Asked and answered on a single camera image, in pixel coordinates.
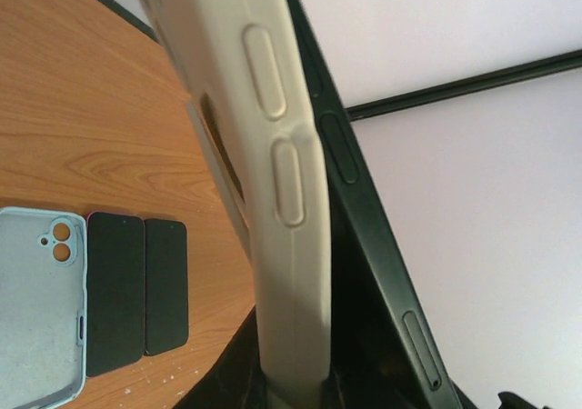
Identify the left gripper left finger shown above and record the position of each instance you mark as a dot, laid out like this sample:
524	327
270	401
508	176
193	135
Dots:
235	381

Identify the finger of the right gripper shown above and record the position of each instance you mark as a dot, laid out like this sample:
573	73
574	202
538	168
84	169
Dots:
510	400

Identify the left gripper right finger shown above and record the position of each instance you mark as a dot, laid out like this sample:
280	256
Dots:
383	351

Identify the purple phone black screen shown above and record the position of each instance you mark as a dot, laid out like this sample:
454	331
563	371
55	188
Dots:
116	291

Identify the light blue phone case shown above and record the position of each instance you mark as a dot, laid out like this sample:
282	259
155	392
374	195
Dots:
43	307

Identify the white phone case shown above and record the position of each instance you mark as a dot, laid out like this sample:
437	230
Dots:
240	63

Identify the black enclosure frame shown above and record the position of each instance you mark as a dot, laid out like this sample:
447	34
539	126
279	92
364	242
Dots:
466	86

